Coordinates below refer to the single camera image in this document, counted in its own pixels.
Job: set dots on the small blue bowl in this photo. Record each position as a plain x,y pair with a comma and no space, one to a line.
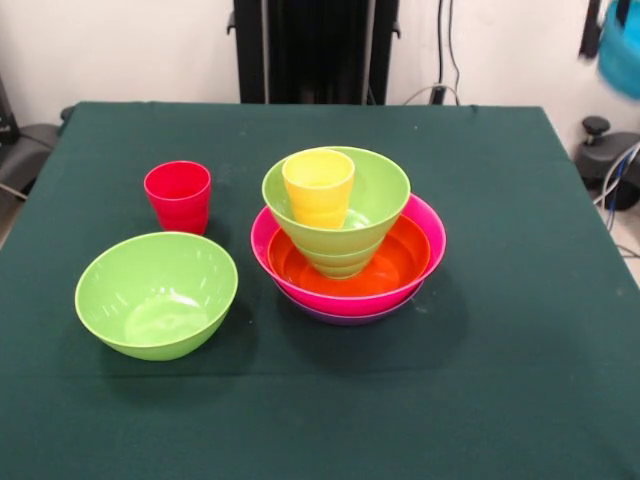
622,60

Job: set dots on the yellow cup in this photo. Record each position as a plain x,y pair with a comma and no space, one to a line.
317,195

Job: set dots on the dark green tablecloth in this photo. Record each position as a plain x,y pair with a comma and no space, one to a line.
320,400

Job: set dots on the black chair with round knob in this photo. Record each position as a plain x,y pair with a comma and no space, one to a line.
600,160

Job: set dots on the orange bowl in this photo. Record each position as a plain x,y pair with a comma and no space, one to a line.
400,260

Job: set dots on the black plug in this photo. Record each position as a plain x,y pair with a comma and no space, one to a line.
438,94

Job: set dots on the red cup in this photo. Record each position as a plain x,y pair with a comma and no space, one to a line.
177,200

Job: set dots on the large green bowl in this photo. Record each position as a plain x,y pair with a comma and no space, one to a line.
155,295

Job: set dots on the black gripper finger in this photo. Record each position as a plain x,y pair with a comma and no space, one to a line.
590,30
623,11

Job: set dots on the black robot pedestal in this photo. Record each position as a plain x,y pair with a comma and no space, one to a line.
310,50

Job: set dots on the small ribbed green bowl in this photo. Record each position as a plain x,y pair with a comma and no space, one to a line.
340,265

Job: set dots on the pink bowl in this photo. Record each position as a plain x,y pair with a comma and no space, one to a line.
435,235

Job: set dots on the purple bowl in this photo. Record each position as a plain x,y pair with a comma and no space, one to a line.
355,320

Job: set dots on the medium green bowl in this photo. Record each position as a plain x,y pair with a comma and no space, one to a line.
380,190

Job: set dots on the black office chair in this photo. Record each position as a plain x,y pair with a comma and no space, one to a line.
30,140

